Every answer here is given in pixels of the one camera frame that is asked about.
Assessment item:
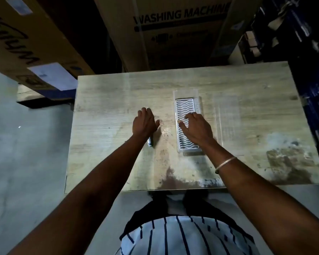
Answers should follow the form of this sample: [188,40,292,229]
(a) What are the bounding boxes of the white paper label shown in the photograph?
[27,62,78,91]

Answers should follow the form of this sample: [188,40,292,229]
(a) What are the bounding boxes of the striped white shirt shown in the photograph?
[115,215,260,255]

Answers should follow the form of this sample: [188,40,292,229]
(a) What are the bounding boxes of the slim metal pen tool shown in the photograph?
[147,107,153,147]

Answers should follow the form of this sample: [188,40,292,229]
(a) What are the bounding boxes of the person's left forearm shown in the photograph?
[7,134,153,255]

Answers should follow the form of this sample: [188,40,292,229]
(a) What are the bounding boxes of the metal bangle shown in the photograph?
[215,156,238,174]

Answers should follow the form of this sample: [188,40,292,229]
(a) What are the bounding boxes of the person's right forearm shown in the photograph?
[201,139,319,255]

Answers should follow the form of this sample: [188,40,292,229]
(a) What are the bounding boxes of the large cardboard box with handwriting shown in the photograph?
[0,0,97,102]

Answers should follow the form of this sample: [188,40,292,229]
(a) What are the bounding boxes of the person's right hand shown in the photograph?
[177,112,216,149]

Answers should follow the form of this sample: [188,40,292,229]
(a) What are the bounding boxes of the white wavy filter grille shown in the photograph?
[175,98,204,153]

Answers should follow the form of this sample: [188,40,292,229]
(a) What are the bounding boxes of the clear plastic packaging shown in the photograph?
[172,89,242,155]

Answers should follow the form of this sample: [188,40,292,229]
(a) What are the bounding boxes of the printed cardboard appliance box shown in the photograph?
[93,0,236,72]

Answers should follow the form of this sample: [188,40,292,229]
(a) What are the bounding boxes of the person's left hand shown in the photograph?
[132,107,160,139]

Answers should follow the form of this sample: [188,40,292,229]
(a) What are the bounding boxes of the narrow leaning cardboard box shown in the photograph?
[209,0,264,64]

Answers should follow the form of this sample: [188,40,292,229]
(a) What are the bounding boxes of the blue metal storage rack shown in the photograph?
[239,0,319,158]

